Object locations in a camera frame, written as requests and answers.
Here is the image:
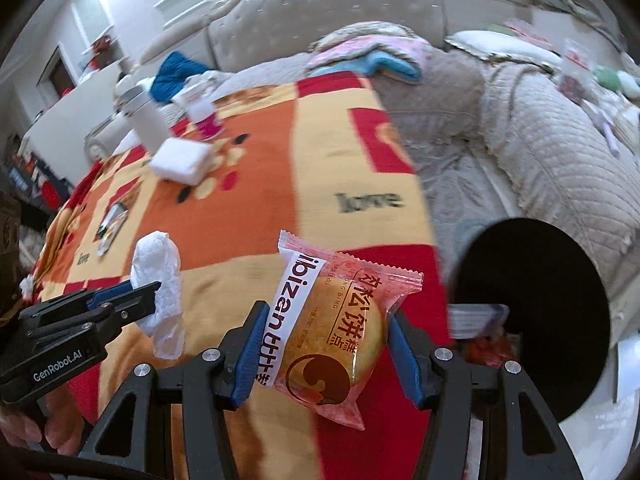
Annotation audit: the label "orange clear snack wrapper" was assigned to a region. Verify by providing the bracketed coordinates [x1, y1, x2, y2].
[96, 210, 129, 259]

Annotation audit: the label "long white medicine box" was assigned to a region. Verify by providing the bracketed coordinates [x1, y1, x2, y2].
[447, 304, 509, 340]

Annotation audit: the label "orange red yellow blanket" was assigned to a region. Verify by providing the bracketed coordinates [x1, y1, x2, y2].
[35, 73, 448, 479]

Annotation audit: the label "red plastic bag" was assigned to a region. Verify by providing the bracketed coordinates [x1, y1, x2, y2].
[464, 336, 515, 368]

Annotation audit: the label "folded pink blue blankets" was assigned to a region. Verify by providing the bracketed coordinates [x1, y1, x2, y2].
[305, 21, 434, 84]

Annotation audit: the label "left hand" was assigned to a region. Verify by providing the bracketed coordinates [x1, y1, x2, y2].
[0, 386, 87, 456]

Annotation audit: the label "white foam block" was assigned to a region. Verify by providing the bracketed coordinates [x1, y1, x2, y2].
[149, 138, 214, 186]

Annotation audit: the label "black trash bin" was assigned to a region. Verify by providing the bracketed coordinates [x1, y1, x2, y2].
[448, 218, 611, 422]

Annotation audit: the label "white bottle pink label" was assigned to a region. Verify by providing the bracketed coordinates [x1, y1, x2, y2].
[183, 82, 224, 139]

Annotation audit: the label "blue garment on sofa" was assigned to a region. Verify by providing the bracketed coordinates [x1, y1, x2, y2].
[150, 51, 209, 104]

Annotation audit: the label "beige tufted sofa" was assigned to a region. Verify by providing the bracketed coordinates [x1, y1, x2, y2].
[81, 0, 640, 361]

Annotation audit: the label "pink pastry snack packet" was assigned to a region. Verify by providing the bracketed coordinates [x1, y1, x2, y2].
[256, 231, 423, 430]

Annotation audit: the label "white frilled pillow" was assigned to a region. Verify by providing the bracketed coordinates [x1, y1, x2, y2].
[445, 30, 562, 72]

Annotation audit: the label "white thermos bottle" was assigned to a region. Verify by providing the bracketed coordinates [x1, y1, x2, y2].
[118, 84, 172, 155]

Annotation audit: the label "white tissue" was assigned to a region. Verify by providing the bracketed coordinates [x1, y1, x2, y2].
[129, 231, 186, 361]

